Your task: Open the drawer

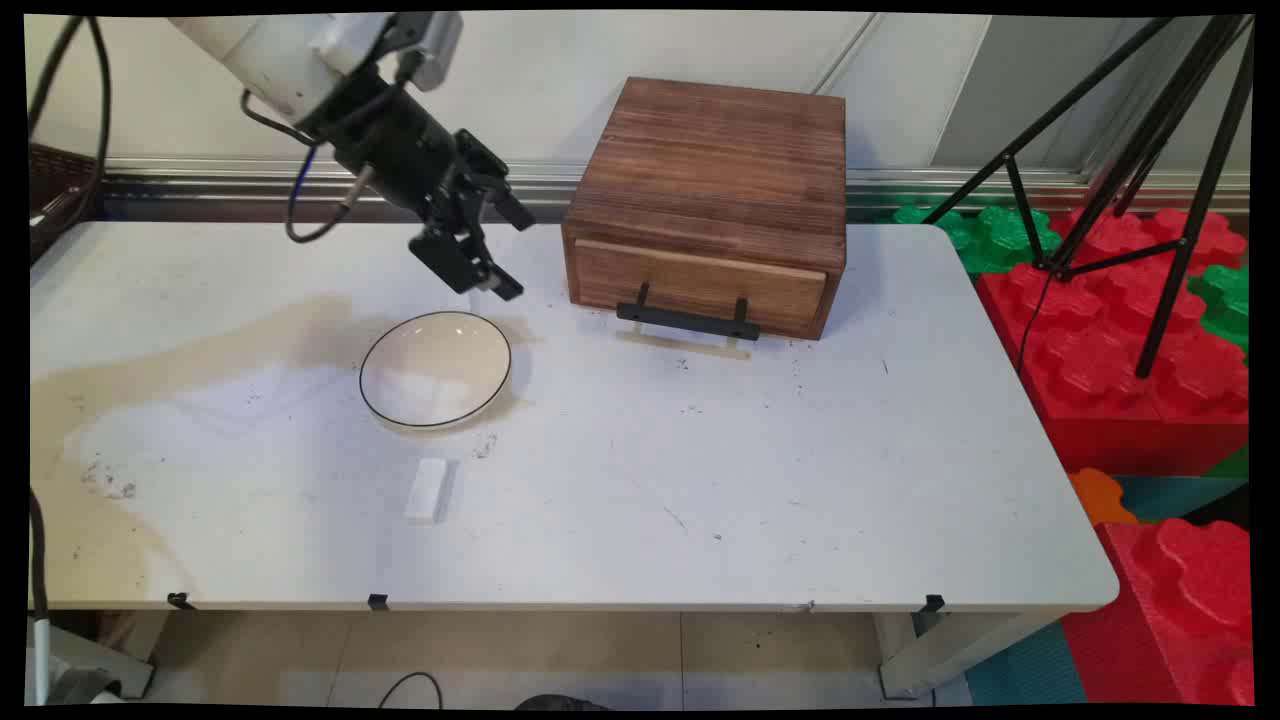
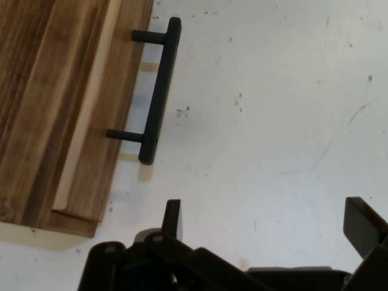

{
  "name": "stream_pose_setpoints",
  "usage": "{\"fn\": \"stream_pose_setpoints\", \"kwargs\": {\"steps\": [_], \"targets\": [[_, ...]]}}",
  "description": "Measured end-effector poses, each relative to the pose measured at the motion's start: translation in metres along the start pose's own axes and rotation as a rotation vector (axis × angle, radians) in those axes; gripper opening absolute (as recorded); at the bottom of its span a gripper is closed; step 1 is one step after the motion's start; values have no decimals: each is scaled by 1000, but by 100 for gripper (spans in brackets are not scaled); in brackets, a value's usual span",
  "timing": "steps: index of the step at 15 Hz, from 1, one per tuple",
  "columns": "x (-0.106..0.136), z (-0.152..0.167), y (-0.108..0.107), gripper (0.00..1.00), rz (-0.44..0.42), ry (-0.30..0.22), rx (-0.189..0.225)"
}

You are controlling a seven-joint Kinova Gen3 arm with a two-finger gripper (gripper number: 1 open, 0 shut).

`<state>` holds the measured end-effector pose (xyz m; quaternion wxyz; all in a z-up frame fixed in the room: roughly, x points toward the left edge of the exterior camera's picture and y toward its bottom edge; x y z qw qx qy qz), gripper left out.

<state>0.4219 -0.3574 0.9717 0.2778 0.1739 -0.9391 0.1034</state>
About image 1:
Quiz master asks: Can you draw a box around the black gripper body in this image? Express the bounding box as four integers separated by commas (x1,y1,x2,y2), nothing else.
298,75,473,219

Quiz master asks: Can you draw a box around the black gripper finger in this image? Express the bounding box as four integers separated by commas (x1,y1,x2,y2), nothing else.
407,194,525,302
455,130,537,234

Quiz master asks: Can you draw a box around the white bowl with dark rim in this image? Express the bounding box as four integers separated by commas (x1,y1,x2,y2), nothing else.
358,311,514,433

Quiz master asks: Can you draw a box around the brown wooden drawer cabinet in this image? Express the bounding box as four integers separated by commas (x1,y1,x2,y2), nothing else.
561,77,849,342

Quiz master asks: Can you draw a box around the small white rectangular block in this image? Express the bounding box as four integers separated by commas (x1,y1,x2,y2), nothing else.
403,457,449,524

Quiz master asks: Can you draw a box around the brown wicker basket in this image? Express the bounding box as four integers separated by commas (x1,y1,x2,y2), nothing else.
28,142,103,263

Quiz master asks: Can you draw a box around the green foam block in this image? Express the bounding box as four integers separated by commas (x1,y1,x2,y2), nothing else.
892,204,1063,278
1188,264,1251,353

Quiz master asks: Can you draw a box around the white table leg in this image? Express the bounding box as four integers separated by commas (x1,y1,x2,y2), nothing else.
48,610,158,702
874,607,1063,700

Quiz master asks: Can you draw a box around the orange foam piece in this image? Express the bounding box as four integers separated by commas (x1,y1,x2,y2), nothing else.
1067,467,1140,527

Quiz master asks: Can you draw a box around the teal foam floor mat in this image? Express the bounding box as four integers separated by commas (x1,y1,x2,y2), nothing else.
964,474,1251,707

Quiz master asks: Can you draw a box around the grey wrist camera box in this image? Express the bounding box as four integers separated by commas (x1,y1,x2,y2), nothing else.
385,12,464,94

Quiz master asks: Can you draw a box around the black and blue gripper cable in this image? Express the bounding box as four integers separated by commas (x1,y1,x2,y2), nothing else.
238,88,377,246

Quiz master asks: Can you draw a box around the aluminium wall rail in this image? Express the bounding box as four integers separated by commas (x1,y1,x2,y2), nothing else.
100,157,1251,217

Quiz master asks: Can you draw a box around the black hanging cable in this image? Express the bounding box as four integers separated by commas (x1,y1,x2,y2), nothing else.
28,15,87,136
35,15,113,263

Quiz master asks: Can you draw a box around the thin black floor cable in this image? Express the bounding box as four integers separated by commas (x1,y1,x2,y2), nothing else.
377,671,444,710

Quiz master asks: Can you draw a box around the black and white cable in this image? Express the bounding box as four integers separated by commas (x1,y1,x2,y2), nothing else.
28,488,53,705

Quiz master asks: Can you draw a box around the thin black tripod cable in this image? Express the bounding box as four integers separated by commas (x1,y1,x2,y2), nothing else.
1014,268,1054,377

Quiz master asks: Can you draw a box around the black camera tripod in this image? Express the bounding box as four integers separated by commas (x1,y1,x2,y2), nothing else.
920,14,1257,380

